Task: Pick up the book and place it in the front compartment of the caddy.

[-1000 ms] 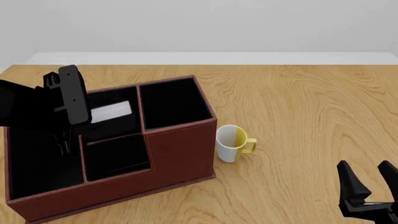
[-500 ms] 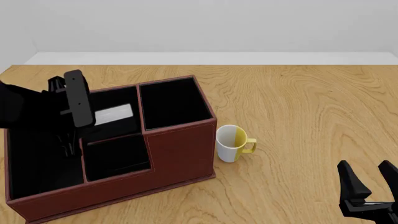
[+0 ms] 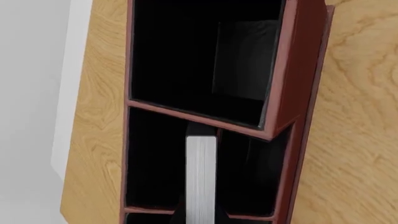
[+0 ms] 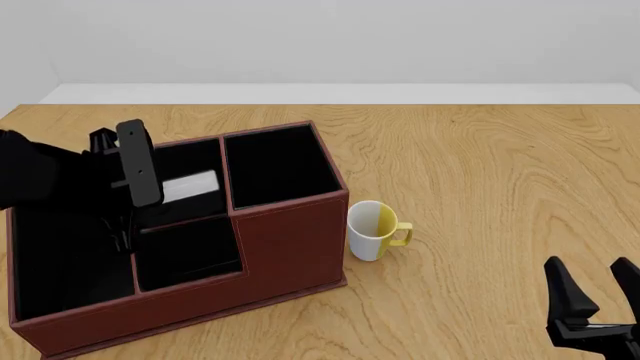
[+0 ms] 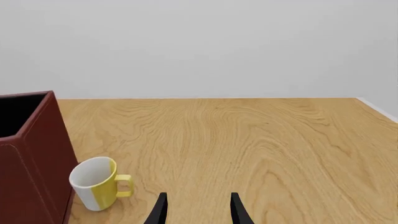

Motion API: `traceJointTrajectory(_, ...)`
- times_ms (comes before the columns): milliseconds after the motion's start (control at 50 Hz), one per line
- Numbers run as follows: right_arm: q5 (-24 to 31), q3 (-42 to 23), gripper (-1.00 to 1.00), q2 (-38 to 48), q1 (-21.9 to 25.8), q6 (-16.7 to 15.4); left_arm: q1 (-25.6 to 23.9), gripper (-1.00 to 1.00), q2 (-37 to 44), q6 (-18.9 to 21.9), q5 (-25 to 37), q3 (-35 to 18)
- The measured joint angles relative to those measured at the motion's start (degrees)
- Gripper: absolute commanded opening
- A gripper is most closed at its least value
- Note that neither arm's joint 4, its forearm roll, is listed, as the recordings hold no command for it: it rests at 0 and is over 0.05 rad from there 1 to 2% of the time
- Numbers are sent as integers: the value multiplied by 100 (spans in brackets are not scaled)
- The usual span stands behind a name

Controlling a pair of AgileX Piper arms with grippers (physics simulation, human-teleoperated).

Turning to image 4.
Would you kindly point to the book with white pages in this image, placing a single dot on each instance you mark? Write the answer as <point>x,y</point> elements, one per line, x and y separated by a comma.
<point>190,185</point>

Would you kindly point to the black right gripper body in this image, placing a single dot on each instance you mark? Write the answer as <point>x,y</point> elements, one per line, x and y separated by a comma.
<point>605,339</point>

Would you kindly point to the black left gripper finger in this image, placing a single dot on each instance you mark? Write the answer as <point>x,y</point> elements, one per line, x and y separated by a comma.
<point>127,234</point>
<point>113,234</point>

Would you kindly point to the red-brown desk caddy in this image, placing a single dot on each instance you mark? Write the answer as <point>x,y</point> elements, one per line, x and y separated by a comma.
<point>290,243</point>

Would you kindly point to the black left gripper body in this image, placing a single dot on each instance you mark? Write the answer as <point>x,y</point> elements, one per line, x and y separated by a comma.
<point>102,140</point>

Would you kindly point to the white and yellow mug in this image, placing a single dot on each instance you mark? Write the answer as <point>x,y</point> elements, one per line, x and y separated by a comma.
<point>362,243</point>

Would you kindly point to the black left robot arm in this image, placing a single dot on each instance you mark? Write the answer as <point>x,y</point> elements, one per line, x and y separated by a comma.
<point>30,168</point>

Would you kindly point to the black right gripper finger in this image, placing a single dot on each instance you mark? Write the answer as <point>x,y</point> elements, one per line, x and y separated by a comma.
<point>565,292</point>
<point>631,288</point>

